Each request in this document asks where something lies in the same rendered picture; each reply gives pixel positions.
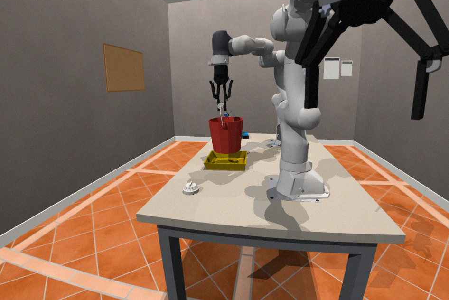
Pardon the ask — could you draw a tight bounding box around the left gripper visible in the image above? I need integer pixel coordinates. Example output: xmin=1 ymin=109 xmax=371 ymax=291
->
xmin=294 ymin=0 xmax=449 ymax=120

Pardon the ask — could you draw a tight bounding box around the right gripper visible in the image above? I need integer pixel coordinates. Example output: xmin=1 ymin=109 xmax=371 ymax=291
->
xmin=209 ymin=65 xmax=233 ymax=111

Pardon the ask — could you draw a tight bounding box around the yellow square tray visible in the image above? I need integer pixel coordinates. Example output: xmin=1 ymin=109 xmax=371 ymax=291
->
xmin=203 ymin=150 xmax=247 ymax=171

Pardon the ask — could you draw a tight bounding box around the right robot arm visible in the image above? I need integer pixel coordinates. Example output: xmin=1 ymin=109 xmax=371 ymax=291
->
xmin=208 ymin=30 xmax=287 ymax=146

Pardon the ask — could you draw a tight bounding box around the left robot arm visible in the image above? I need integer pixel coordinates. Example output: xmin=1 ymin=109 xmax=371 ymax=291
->
xmin=270 ymin=0 xmax=330 ymax=200

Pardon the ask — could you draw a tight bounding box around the white kitchen timer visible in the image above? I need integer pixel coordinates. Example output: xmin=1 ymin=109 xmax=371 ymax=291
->
xmin=183 ymin=181 xmax=199 ymax=195

